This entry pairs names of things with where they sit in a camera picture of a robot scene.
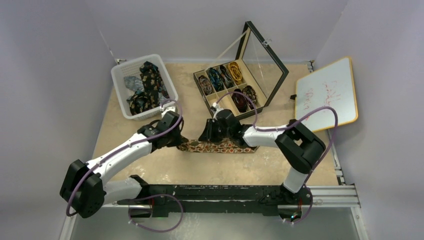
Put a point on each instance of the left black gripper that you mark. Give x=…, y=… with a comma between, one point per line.
x=176, y=141

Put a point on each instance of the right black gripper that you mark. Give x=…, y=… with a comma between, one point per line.
x=208, y=133

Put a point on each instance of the paisley orange green tie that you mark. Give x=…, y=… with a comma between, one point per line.
x=225, y=146

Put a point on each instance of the white plastic basket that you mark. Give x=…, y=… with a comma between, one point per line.
x=131, y=68

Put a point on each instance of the black tie organizer box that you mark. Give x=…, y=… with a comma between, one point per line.
x=243, y=78

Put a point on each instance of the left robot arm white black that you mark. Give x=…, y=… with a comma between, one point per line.
x=85, y=187

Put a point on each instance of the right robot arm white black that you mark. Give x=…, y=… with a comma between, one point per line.
x=299, y=145

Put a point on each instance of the rolled dark red tie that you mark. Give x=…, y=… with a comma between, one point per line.
x=240, y=102

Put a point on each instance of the black floral tie in basket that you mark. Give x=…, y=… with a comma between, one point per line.
x=154, y=90

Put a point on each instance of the rolled brown patterned tie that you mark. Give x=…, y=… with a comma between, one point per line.
x=205, y=85

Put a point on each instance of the rolled blue tie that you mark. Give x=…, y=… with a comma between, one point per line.
x=215, y=79

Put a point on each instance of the rolled brown dotted tie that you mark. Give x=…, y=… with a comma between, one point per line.
x=251, y=96

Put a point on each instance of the rolled dark grey tie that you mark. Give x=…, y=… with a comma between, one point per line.
x=226, y=77

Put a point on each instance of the grey blue tie in basket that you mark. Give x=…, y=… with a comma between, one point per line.
x=134, y=84

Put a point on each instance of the rolled yellow tie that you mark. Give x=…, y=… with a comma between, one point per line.
x=235, y=72

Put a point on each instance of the yellow framed whiteboard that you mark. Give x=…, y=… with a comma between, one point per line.
x=332, y=85

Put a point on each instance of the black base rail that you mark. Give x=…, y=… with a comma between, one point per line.
x=268, y=200

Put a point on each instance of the aluminium frame rail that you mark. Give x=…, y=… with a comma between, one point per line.
x=322, y=196

